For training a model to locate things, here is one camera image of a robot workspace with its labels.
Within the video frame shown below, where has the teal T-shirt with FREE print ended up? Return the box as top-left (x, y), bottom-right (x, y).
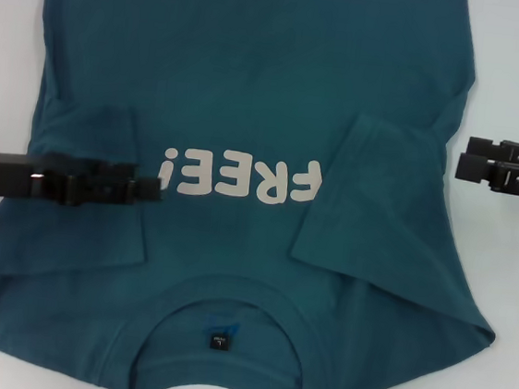
top-left (0, 0), bottom-right (519, 389)

